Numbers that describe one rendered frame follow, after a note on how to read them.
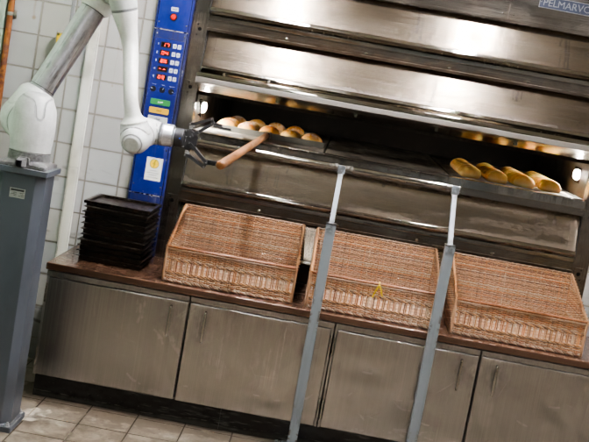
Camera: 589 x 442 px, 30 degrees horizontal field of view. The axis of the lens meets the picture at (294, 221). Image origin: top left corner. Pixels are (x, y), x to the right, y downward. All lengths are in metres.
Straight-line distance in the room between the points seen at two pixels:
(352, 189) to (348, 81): 0.49
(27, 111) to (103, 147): 0.98
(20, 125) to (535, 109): 2.24
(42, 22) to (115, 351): 1.53
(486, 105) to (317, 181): 0.82
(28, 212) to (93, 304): 0.63
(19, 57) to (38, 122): 1.05
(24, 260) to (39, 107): 0.57
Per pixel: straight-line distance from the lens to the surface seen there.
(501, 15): 5.00
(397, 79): 4.95
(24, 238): 4.18
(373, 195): 4.97
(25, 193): 4.15
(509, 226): 5.02
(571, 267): 5.10
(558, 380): 4.63
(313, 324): 4.44
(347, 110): 4.82
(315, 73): 4.94
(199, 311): 4.53
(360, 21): 4.94
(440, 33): 4.95
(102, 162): 5.08
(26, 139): 4.15
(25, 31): 5.16
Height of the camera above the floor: 1.52
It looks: 8 degrees down
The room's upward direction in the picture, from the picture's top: 10 degrees clockwise
